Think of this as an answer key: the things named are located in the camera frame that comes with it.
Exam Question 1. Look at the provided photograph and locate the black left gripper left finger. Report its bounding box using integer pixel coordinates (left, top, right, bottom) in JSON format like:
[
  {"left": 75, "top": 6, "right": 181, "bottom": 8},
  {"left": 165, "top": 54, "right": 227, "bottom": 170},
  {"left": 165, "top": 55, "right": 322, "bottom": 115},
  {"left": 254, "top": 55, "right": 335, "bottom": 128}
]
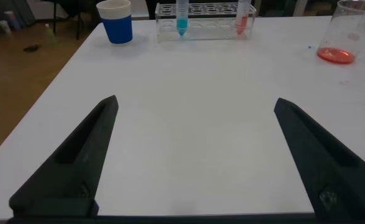
[{"left": 9, "top": 95, "right": 119, "bottom": 218}]

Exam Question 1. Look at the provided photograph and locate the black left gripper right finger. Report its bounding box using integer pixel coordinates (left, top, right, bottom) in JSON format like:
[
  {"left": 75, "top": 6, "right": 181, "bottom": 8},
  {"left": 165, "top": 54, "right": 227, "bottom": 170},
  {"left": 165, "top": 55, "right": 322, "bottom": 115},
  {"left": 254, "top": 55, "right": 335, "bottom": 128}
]
[{"left": 274, "top": 97, "right": 365, "bottom": 220}]

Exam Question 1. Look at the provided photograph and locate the blue pigment test tube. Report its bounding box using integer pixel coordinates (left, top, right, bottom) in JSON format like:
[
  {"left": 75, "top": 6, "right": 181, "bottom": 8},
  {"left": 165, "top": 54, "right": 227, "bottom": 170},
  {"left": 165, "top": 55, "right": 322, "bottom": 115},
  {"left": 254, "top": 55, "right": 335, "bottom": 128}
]
[{"left": 175, "top": 0, "right": 190, "bottom": 37}]

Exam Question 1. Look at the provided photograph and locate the clear glass beaker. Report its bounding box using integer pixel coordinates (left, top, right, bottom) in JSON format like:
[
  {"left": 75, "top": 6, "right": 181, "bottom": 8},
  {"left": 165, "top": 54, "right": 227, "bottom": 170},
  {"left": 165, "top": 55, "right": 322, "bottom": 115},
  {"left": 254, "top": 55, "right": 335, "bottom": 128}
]
[{"left": 316, "top": 0, "right": 365, "bottom": 65}]

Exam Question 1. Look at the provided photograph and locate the red pigment test tube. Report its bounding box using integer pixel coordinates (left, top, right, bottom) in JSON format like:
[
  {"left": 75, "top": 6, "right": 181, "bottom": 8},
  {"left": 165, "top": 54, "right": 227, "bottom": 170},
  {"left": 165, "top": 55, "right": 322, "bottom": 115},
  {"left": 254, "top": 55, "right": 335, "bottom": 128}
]
[{"left": 234, "top": 0, "right": 251, "bottom": 35}]

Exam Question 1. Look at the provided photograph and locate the clear acrylic test tube rack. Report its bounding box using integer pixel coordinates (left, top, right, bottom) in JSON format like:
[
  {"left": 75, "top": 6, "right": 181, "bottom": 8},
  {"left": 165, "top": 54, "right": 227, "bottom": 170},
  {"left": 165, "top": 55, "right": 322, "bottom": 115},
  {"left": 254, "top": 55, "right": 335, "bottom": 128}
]
[{"left": 155, "top": 2, "right": 257, "bottom": 43}]

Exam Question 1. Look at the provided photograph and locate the green plastic bottle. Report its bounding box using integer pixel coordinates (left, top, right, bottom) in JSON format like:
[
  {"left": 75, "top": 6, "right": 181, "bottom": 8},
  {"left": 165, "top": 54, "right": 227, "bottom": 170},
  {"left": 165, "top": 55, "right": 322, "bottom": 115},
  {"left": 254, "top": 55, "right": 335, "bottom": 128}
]
[{"left": 44, "top": 23, "right": 57, "bottom": 42}]

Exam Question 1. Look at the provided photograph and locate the black four-leg chair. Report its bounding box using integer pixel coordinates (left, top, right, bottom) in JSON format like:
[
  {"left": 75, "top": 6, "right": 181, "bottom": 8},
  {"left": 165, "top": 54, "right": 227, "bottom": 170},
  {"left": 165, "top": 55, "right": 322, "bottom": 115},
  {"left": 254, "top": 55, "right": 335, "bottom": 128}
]
[{"left": 42, "top": 0, "right": 85, "bottom": 41}]

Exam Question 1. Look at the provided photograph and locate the blue white paper cup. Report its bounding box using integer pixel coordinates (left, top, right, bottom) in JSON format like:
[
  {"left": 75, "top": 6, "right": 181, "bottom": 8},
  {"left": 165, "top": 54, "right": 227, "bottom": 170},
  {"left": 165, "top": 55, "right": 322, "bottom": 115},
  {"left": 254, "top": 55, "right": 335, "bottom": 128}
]
[{"left": 96, "top": 0, "right": 133, "bottom": 45}]

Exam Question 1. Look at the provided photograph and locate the small white cup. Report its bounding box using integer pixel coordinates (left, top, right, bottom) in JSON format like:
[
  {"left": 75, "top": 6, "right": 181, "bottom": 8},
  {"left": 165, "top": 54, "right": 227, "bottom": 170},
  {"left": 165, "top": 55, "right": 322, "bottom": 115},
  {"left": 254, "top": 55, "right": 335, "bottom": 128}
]
[{"left": 0, "top": 20, "right": 13, "bottom": 35}]

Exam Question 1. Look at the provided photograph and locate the pink tall cup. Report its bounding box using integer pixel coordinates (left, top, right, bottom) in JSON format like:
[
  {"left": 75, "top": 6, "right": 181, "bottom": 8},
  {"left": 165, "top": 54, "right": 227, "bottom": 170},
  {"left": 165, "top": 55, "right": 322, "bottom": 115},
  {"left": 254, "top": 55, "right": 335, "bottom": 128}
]
[{"left": 4, "top": 11, "right": 22, "bottom": 31}]

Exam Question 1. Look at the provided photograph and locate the white drawer cabinet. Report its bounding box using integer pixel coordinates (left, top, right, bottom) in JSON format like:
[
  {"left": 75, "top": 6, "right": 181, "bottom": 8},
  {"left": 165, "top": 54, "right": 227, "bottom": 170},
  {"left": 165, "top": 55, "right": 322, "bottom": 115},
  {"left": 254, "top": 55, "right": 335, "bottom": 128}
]
[{"left": 26, "top": 0, "right": 74, "bottom": 21}]

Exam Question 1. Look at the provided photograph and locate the grey metal locker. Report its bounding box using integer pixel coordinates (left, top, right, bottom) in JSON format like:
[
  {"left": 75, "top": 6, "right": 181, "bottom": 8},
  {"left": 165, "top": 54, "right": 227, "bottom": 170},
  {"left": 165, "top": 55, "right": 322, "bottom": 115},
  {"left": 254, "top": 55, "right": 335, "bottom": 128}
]
[{"left": 0, "top": 0, "right": 36, "bottom": 29}]

